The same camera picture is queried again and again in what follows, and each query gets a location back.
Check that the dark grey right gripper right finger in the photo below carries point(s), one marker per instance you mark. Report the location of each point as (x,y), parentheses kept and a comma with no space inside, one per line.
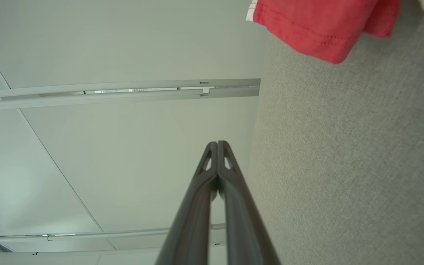
(245,221)

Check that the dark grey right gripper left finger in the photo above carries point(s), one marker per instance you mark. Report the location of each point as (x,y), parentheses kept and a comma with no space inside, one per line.
(193,221)

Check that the red garment broad white stripe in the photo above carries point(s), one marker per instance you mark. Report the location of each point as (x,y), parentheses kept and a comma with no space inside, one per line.
(315,22)

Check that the grey fabric sofa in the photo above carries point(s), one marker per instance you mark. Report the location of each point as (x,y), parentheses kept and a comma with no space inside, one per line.
(344,165)

